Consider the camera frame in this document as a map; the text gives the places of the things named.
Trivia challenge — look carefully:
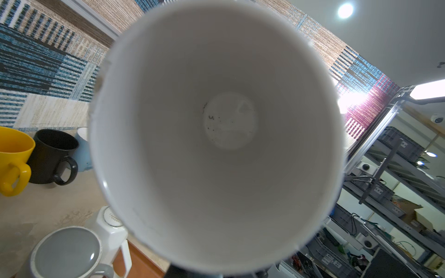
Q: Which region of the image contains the white mug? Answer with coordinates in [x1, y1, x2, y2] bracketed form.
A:
[85, 206, 133, 278]

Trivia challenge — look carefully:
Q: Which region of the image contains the cluttered metal storage shelving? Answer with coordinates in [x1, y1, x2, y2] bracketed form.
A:
[302, 76, 445, 278]

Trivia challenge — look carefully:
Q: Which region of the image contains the brown rectangular tray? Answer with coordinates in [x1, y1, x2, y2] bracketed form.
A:
[112, 242, 165, 278]

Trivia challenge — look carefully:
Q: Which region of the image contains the yellow mug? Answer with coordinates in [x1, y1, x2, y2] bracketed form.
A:
[1, 127, 36, 197]

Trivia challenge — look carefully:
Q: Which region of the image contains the light blue mug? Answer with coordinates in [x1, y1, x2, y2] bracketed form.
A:
[72, 127, 93, 172]

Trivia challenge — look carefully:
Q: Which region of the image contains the black mug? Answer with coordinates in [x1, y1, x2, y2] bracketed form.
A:
[28, 129, 79, 186]

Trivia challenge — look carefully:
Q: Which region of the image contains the teal blue mug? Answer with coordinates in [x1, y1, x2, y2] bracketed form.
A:
[88, 1, 346, 276]

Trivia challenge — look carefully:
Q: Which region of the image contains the grey mug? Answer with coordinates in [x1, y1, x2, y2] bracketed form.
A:
[16, 226, 115, 278]

